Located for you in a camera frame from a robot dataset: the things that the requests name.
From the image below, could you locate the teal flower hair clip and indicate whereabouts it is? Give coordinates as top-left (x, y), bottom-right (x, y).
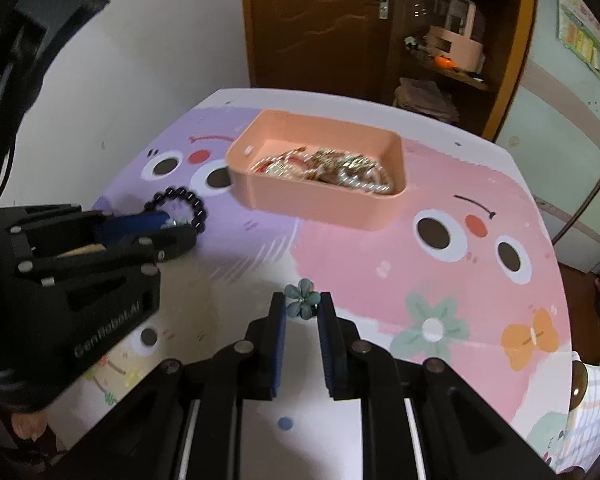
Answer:
top-left (284, 280), bottom-right (321, 321)

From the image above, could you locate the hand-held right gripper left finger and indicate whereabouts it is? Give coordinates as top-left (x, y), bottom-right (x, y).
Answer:
top-left (55, 291), bottom-right (288, 480)

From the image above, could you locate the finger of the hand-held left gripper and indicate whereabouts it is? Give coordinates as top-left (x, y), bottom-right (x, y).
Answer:
top-left (0, 204), bottom-right (177, 247)
top-left (16, 223), bottom-right (197, 288)

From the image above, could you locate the white pearl necklace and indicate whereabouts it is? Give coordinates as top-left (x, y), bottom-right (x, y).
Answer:
top-left (250, 157), bottom-right (306, 181)

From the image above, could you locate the brown wooden bed knob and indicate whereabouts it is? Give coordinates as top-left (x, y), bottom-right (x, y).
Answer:
top-left (570, 352), bottom-right (589, 411)

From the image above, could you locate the pink plastic tray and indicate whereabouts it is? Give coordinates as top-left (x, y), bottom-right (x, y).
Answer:
top-left (226, 109), bottom-right (408, 232)

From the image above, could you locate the red string bracelet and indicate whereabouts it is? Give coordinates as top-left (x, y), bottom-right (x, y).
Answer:
top-left (275, 147), bottom-right (311, 171)

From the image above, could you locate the pink desktop organizer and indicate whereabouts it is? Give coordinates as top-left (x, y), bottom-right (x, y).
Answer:
top-left (425, 0), bottom-right (487, 73)

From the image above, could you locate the white pearl bracelet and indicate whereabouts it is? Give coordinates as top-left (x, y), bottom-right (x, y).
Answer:
top-left (350, 165), bottom-right (396, 196)

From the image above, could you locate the colourful wall poster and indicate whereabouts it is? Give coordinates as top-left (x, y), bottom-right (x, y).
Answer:
top-left (555, 0), bottom-right (600, 93)

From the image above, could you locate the metal door handle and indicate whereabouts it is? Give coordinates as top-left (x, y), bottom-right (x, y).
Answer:
top-left (364, 0), bottom-right (392, 21)

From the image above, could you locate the brown wooden shelf cabinet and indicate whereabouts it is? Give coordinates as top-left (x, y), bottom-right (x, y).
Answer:
top-left (380, 0), bottom-right (538, 141)

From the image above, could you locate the black bead bracelet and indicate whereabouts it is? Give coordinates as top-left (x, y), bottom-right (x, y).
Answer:
top-left (144, 186), bottom-right (208, 235)

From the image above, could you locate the brown wooden door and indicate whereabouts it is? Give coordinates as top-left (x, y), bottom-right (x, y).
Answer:
top-left (240, 0), bottom-right (396, 96)

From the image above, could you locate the folded brown cloth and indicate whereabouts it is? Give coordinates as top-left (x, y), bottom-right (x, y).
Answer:
top-left (394, 77), bottom-right (458, 121)

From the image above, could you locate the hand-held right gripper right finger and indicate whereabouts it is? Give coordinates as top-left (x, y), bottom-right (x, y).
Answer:
top-left (316, 292), bottom-right (556, 480)

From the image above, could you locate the cartoon printed tablecloth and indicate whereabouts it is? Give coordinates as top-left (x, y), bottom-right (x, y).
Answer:
top-left (10, 89), bottom-right (588, 480)

